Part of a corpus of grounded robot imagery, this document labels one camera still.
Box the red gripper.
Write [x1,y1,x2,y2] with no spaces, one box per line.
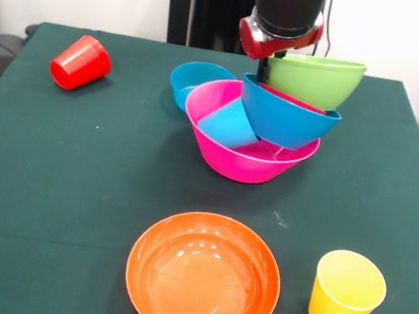
[229,2,328,95]

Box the small crimson bowl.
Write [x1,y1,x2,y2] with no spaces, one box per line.
[255,81,331,116]

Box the green bowl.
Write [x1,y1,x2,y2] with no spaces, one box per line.
[260,48,369,117]

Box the large blue bowl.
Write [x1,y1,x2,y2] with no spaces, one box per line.
[232,72,347,158]

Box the blue cup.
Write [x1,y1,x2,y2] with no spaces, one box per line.
[194,91,266,154]

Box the large pink bowl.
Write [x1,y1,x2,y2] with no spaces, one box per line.
[174,72,328,195]

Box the red cup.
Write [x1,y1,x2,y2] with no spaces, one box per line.
[46,29,117,97]

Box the large orange bowl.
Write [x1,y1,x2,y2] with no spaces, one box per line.
[118,201,291,314]

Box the small blue bowl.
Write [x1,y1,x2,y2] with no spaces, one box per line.
[165,57,239,120]

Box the dark green tablecloth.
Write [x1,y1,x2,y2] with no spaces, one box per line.
[0,15,419,314]

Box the yellow cup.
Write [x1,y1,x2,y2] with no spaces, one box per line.
[307,245,393,314]

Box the black hanging cable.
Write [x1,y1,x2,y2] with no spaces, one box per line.
[316,0,339,61]

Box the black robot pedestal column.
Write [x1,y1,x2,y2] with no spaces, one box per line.
[155,0,267,57]

